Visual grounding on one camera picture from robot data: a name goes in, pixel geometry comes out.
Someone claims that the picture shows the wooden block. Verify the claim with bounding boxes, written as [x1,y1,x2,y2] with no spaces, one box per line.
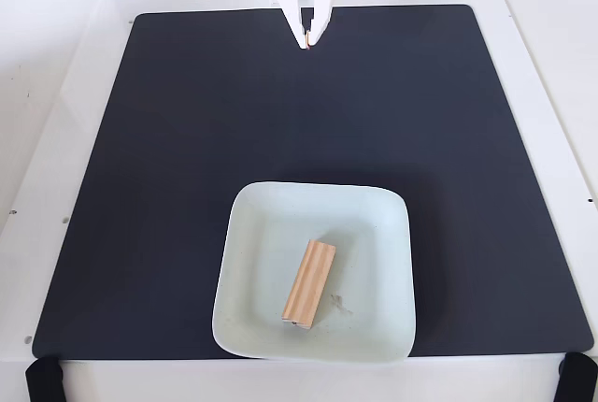
[281,239,338,330]

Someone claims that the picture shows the white square plate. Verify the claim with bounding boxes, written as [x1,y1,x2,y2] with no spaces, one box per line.
[211,180,417,366]

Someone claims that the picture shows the dark grey mat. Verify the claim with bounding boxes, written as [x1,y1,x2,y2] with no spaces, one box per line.
[31,4,594,360]

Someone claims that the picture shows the black table clamp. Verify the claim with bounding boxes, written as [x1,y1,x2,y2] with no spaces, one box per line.
[552,352,598,402]
[24,355,64,402]

